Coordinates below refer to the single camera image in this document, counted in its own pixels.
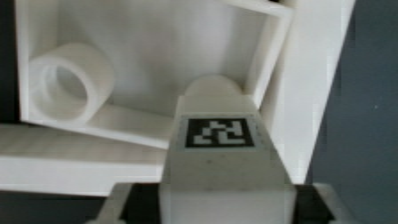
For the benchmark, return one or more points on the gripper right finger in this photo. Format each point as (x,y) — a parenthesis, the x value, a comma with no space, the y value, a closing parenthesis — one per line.
(343,217)

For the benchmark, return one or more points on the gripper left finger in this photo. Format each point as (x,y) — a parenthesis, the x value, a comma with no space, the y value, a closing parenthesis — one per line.
(114,205)

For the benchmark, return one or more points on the white chair leg with tag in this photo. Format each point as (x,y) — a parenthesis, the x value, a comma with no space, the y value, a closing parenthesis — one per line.
(226,185)

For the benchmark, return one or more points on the white chair seat part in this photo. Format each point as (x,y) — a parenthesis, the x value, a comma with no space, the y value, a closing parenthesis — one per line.
(112,53)

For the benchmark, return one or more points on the white obstacle fence wall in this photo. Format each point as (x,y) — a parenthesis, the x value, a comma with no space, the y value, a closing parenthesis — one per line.
(62,162)

